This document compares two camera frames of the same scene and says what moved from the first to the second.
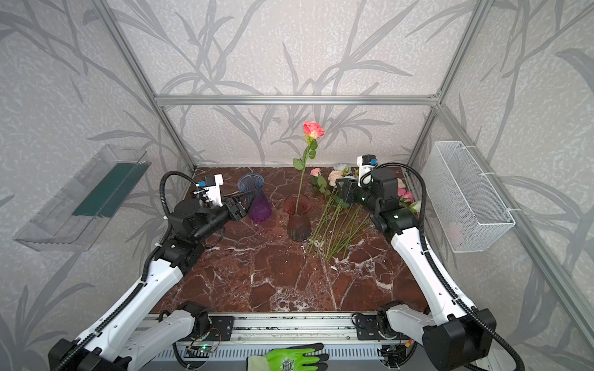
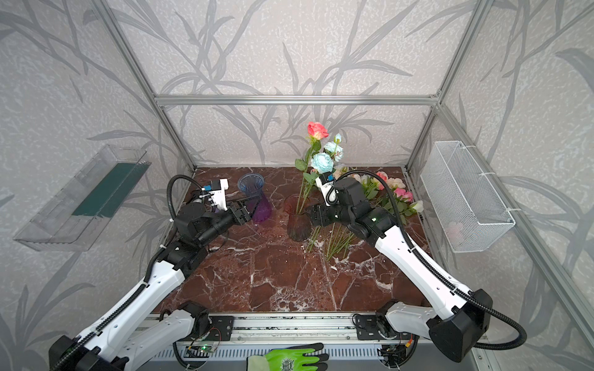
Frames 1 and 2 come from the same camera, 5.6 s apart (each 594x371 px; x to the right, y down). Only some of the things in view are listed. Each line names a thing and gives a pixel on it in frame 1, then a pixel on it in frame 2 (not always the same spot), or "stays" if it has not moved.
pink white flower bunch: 343,222 stays
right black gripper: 349,188 → 319,211
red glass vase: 298,225 stays
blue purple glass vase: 259,208 stays
